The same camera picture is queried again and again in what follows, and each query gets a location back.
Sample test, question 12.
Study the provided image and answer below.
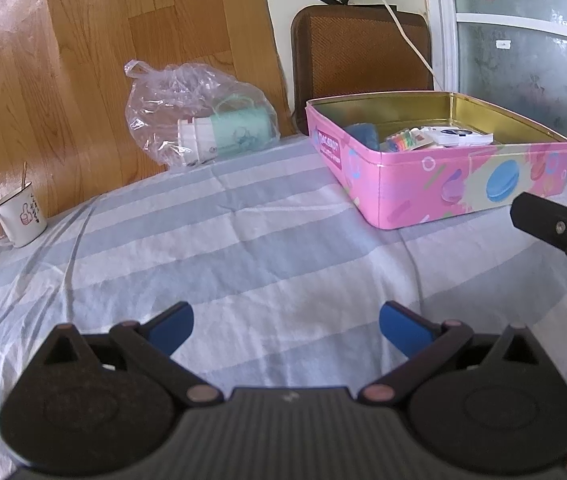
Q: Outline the frosted glass door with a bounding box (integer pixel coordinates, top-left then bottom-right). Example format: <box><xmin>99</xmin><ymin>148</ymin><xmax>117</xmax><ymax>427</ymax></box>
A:
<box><xmin>419</xmin><ymin>0</ymin><xmax>567</xmax><ymax>196</ymax></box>

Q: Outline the clear plastic bag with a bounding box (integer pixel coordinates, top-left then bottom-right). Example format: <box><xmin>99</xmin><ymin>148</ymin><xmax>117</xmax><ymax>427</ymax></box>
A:
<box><xmin>124</xmin><ymin>59</ymin><xmax>281</xmax><ymax>172</ymax></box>

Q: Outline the coloured marker packet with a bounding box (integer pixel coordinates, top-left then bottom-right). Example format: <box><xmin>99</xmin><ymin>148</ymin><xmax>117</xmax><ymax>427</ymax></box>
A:
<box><xmin>382</xmin><ymin>130</ymin><xmax>430</xmax><ymax>154</ymax></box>

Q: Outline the pink tin box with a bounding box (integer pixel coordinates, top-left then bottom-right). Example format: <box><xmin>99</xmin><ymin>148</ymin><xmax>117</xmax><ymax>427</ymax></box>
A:
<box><xmin>305</xmin><ymin>91</ymin><xmax>567</xmax><ymax>231</ymax></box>

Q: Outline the mint green cup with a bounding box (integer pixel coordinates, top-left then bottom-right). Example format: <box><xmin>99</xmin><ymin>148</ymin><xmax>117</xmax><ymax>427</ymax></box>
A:
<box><xmin>177</xmin><ymin>100</ymin><xmax>271</xmax><ymax>167</ymax></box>

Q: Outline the blue soft case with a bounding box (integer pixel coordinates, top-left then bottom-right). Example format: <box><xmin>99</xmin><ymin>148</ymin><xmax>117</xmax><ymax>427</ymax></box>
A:
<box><xmin>347</xmin><ymin>122</ymin><xmax>380</xmax><ymax>152</ymax></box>

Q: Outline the brown chair back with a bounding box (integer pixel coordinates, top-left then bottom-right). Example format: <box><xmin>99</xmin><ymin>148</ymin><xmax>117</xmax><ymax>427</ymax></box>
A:
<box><xmin>290</xmin><ymin>4</ymin><xmax>435</xmax><ymax>137</ymax></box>

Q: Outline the striped blue white sheet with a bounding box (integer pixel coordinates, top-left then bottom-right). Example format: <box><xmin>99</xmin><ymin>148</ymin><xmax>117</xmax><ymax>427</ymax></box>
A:
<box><xmin>0</xmin><ymin>132</ymin><xmax>567</xmax><ymax>461</ymax></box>

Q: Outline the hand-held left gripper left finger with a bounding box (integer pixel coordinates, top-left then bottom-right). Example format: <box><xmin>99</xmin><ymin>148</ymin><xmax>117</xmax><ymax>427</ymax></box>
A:
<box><xmin>44</xmin><ymin>301</ymin><xmax>225</xmax><ymax>407</ymax></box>

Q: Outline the white enamel mug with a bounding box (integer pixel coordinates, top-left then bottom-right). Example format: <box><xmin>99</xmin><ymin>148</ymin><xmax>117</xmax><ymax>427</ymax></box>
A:
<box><xmin>0</xmin><ymin>185</ymin><xmax>48</xmax><ymax>249</ymax></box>

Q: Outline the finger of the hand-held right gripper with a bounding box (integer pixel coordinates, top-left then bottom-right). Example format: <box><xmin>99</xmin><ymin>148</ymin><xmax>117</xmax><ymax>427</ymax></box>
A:
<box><xmin>510</xmin><ymin>191</ymin><xmax>567</xmax><ymax>283</ymax></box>

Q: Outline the wood-grain wall sheet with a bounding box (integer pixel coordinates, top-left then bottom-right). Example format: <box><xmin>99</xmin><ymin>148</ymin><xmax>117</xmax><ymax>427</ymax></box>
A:
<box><xmin>0</xmin><ymin>0</ymin><xmax>298</xmax><ymax>248</ymax></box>

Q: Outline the white charging cable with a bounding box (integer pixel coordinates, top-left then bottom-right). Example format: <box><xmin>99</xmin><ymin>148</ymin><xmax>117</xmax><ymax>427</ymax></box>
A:
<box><xmin>357</xmin><ymin>0</ymin><xmax>437</xmax><ymax>82</ymax></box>

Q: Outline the white card packet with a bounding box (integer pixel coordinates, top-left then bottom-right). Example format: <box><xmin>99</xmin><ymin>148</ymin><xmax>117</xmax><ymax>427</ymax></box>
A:
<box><xmin>412</xmin><ymin>126</ymin><xmax>495</xmax><ymax>149</ymax></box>

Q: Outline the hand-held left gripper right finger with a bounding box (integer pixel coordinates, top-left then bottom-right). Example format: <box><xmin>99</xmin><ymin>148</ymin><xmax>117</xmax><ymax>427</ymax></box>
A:
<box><xmin>358</xmin><ymin>301</ymin><xmax>540</xmax><ymax>405</ymax></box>

